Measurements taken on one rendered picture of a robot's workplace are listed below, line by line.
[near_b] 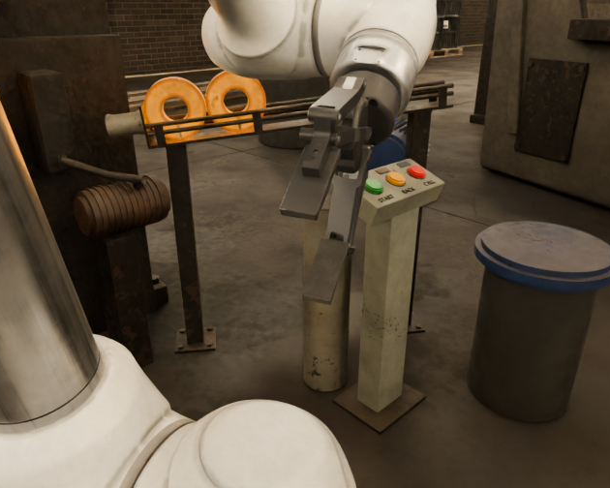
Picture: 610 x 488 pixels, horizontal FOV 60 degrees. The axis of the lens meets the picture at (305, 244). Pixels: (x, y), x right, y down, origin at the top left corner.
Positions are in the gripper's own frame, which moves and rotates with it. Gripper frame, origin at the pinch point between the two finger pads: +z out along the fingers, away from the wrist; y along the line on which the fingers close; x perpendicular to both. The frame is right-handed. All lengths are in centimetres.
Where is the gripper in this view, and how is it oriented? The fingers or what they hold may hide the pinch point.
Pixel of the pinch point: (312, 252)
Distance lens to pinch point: 46.3
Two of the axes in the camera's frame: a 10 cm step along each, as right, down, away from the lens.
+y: -1.2, -5.6, -8.2
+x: 9.5, 1.8, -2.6
